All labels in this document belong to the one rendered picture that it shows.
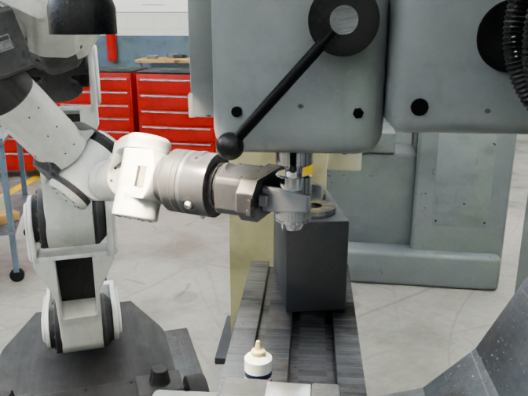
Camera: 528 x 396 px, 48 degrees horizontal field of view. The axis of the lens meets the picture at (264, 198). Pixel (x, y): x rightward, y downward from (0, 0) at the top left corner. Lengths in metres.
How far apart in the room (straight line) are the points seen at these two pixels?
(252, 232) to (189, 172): 1.86
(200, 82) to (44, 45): 0.40
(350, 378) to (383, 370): 1.73
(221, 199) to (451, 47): 0.33
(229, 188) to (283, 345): 0.41
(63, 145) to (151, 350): 0.84
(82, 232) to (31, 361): 0.50
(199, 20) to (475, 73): 0.32
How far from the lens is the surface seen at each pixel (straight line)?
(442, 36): 0.64
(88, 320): 1.60
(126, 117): 5.66
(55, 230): 1.41
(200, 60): 0.74
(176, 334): 2.17
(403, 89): 0.64
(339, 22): 0.61
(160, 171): 0.81
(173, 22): 9.99
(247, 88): 0.65
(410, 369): 2.77
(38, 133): 1.04
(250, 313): 1.19
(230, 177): 0.76
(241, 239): 2.65
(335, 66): 0.65
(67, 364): 1.75
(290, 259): 1.15
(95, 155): 1.09
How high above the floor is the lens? 1.46
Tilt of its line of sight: 17 degrees down
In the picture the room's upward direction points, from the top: straight up
